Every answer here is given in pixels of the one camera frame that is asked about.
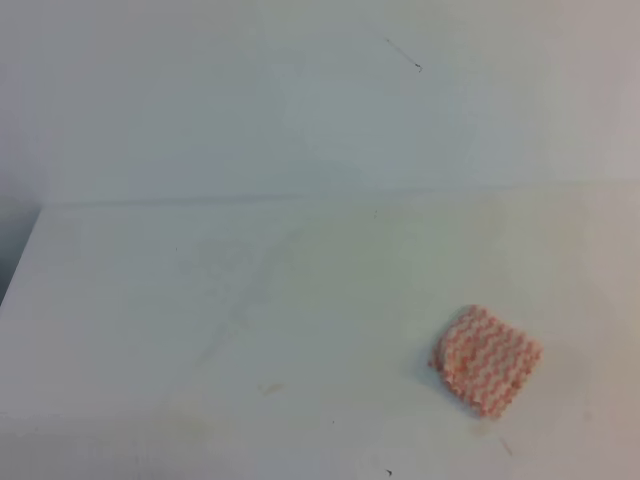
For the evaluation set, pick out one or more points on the pink white striped rag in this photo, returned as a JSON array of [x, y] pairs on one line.
[[484, 361]]

